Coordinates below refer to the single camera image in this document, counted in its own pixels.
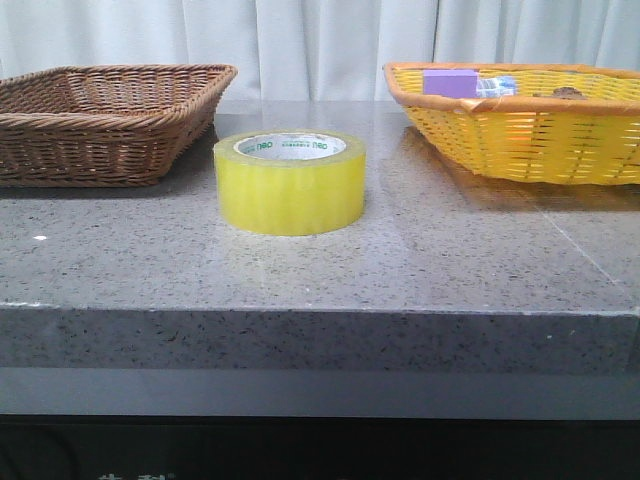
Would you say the yellow tape roll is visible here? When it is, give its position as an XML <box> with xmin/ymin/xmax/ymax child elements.
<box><xmin>213</xmin><ymin>129</ymin><xmax>366</xmax><ymax>236</ymax></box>

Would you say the white curtain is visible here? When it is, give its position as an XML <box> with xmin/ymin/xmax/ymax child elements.
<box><xmin>1</xmin><ymin>1</ymin><xmax>639</xmax><ymax>101</ymax></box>

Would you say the purple foam cube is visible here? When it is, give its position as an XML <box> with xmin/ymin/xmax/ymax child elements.
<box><xmin>423</xmin><ymin>69</ymin><xmax>479</xmax><ymax>98</ymax></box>

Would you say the brown wicker basket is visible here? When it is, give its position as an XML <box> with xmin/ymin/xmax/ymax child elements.
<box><xmin>1</xmin><ymin>64</ymin><xmax>238</xmax><ymax>187</ymax></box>

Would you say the blue white wrapped packet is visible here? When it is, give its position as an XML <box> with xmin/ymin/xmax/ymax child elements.
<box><xmin>476</xmin><ymin>75</ymin><xmax>518</xmax><ymax>98</ymax></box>

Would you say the yellow woven basket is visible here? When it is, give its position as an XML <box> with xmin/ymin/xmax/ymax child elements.
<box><xmin>384</xmin><ymin>62</ymin><xmax>639</xmax><ymax>185</ymax></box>

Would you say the brown toy lion figure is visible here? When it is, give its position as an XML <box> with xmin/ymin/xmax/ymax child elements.
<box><xmin>534</xmin><ymin>86</ymin><xmax>587</xmax><ymax>100</ymax></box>

